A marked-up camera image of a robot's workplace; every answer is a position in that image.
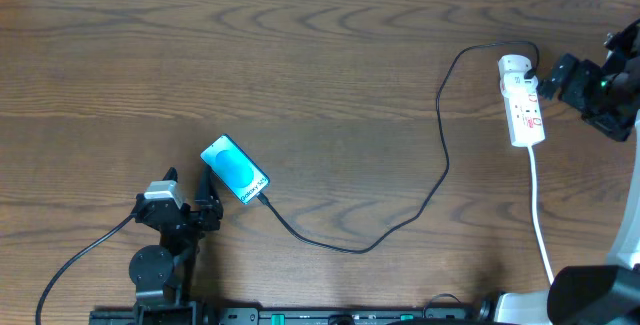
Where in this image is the blue screen Galaxy smartphone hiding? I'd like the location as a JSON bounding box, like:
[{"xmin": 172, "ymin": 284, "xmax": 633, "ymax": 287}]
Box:
[{"xmin": 200, "ymin": 134, "xmax": 270, "ymax": 204}]

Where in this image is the black USB charging cable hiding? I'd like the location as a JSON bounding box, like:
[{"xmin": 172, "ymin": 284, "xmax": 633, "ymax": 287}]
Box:
[{"xmin": 256, "ymin": 40, "xmax": 542, "ymax": 255}]

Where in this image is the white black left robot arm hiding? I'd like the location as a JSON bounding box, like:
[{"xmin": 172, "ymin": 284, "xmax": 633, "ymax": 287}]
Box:
[{"xmin": 129, "ymin": 165, "xmax": 223, "ymax": 324}]

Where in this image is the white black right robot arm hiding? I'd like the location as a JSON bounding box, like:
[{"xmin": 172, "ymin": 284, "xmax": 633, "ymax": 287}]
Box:
[{"xmin": 480, "ymin": 22, "xmax": 639, "ymax": 324}]

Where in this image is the white USB charger adapter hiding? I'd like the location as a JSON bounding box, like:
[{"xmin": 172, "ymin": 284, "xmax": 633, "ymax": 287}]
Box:
[{"xmin": 498, "ymin": 54, "xmax": 538, "ymax": 98}]

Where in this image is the white power strip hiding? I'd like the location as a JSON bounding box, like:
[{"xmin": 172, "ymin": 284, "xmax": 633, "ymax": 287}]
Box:
[{"xmin": 500, "ymin": 73, "xmax": 545, "ymax": 148}]

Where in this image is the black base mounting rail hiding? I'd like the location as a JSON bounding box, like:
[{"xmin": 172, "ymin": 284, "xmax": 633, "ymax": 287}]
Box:
[{"xmin": 88, "ymin": 307, "xmax": 489, "ymax": 325}]

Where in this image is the white power strip cord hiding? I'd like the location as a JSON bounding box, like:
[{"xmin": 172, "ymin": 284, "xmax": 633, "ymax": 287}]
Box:
[{"xmin": 526, "ymin": 145, "xmax": 556, "ymax": 286}]

